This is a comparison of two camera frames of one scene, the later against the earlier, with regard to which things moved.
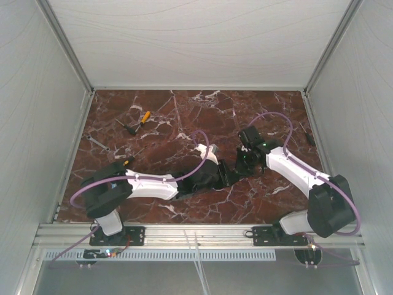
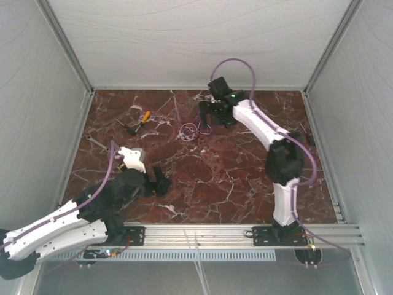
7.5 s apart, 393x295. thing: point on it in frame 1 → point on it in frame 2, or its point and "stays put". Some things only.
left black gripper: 226,177 → 159,188
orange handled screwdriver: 146,117 stays put
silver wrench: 89,137 stays put
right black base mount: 274,236 stays put
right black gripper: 239,168 → 206,107
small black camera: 129,236 stays put
